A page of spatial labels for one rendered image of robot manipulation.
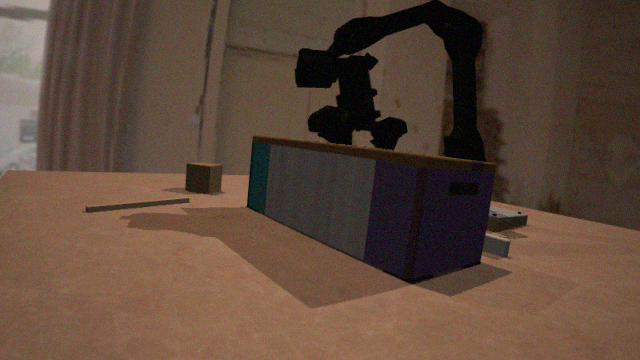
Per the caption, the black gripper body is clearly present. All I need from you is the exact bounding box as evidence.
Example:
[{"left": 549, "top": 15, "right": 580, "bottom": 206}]
[{"left": 308, "top": 81, "right": 408, "bottom": 138}]

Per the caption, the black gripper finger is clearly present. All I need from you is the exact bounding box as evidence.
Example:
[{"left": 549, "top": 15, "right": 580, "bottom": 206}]
[
  {"left": 317, "top": 123, "right": 353, "bottom": 145},
  {"left": 370, "top": 132, "right": 402, "bottom": 150}
]

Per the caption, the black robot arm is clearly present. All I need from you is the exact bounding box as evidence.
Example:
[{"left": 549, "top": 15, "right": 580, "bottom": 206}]
[{"left": 295, "top": 0, "right": 487, "bottom": 162}]

